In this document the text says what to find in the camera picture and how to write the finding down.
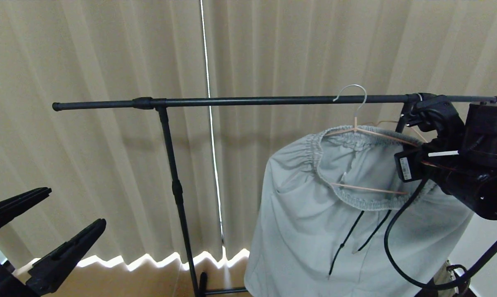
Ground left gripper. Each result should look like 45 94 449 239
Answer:
0 187 107 297

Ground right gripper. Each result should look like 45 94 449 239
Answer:
394 140 451 186

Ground pale grey shorts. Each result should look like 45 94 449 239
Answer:
244 125 474 297

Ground white laundry basket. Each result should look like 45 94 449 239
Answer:
432 260 472 297

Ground black clothes rack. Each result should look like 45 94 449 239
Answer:
52 93 497 297

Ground beige curtain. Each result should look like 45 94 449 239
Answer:
0 0 497 273

